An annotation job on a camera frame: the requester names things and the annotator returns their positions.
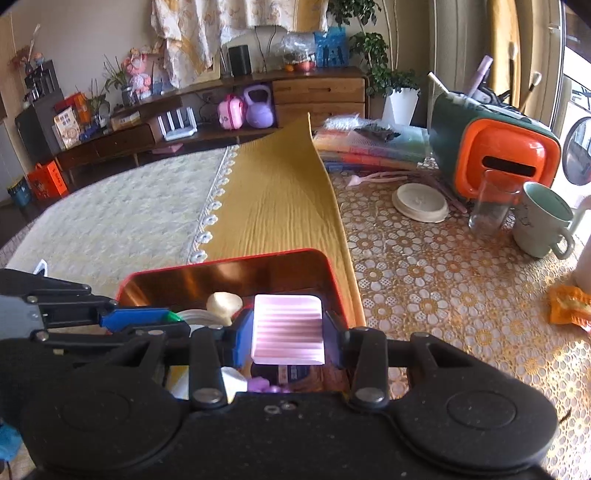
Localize stack of coloured plastic folders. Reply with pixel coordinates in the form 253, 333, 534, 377
313, 114, 431, 172

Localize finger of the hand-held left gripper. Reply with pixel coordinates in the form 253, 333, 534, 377
28, 272, 170, 333
29, 321, 191, 347

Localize washing machine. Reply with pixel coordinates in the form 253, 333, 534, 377
551, 46, 591, 186

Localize cream round lid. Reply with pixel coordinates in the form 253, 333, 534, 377
391, 183, 450, 224

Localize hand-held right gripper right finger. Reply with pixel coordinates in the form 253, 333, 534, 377
323, 310, 459, 412

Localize brown snack packet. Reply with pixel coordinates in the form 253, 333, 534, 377
252, 364, 348, 394

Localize blue bin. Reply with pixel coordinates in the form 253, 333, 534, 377
6, 177, 33, 207

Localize black speaker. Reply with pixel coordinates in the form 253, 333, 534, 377
227, 44, 253, 77

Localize pink plastic spoon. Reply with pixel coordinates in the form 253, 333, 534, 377
345, 171, 413, 188

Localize cream rounded block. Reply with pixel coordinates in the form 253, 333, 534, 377
206, 292, 243, 326

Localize red metal tin box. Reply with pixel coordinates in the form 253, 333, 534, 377
115, 248, 367, 396

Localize yellow white hanging cloth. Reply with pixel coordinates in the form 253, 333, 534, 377
151, 0, 329, 89

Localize pink doll figurine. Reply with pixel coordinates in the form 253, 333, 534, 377
122, 46, 153, 100

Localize pink white tube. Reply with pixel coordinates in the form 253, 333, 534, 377
468, 55, 494, 96

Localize clear plastic bag with fruit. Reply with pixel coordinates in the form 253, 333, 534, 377
279, 32, 317, 73

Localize thick paintbrush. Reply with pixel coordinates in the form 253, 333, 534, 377
519, 71, 542, 114

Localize white mug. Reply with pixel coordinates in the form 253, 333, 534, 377
512, 181, 576, 259

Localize wooden media cabinet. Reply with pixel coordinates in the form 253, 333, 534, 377
54, 67, 370, 172

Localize green houseplant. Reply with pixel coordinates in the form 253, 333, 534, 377
327, 0, 422, 99

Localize white router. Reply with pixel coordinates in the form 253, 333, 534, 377
157, 106, 199, 142

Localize pink ribbed block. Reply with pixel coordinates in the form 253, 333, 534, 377
252, 294, 327, 366

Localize gold floral lace tablecloth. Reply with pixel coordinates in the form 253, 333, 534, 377
329, 156, 591, 476

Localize clear drinking glass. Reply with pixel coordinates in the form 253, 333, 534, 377
468, 169, 516, 232

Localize purple spiky toy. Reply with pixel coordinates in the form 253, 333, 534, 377
247, 376, 288, 394

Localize white plant pot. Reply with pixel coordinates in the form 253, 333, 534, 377
382, 87, 421, 127

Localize orange gift bag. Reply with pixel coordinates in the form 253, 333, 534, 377
26, 160, 69, 200

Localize mustard yellow cloth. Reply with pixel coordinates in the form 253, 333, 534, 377
202, 112, 367, 329

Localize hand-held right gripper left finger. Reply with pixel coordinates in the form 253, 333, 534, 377
110, 309, 256, 411

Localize thin paintbrush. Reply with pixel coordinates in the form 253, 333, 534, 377
507, 41, 518, 94

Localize white round disc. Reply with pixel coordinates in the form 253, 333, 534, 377
177, 308, 223, 330

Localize orange snack wrapper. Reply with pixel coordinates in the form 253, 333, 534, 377
548, 283, 591, 332

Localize orange green storage container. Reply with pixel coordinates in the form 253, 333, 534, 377
428, 91, 563, 200

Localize pink toy case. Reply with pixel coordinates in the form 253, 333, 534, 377
217, 94, 247, 130

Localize purple kettlebell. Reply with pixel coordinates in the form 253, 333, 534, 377
243, 85, 276, 129

